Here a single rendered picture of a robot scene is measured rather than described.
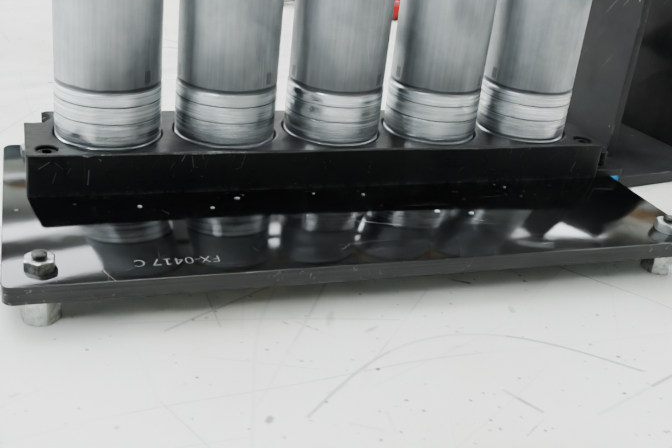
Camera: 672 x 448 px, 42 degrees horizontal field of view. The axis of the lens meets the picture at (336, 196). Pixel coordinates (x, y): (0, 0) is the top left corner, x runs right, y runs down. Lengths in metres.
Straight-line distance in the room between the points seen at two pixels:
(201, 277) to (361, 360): 0.03
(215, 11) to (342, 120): 0.04
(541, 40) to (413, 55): 0.03
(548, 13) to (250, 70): 0.08
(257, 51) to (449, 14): 0.05
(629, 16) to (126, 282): 0.18
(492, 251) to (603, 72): 0.11
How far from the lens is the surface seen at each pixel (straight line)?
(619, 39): 0.29
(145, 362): 0.17
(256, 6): 0.20
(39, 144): 0.20
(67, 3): 0.20
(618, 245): 0.21
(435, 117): 0.22
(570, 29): 0.23
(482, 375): 0.17
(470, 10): 0.22
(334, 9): 0.20
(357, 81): 0.21
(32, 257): 0.17
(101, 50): 0.19
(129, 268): 0.17
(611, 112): 0.29
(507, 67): 0.23
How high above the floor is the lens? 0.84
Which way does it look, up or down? 24 degrees down
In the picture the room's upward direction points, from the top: 7 degrees clockwise
